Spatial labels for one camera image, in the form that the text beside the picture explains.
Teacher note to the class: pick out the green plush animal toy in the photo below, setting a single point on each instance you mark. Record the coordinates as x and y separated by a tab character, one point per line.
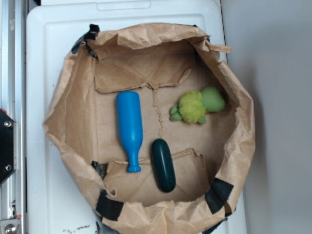
194	105

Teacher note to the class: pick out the brown paper bag bin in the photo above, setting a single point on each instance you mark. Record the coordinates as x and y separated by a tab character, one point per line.
161	62

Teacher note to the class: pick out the blue plastic bottle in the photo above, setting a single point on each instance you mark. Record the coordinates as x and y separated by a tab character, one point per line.
130	127

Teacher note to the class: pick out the dark green oblong capsule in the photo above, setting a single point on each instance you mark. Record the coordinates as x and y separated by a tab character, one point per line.
163	166

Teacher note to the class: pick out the black mounting plate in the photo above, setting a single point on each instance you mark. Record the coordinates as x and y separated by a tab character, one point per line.
7	147

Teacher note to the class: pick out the aluminium frame rail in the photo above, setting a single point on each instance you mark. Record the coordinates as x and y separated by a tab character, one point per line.
13	195

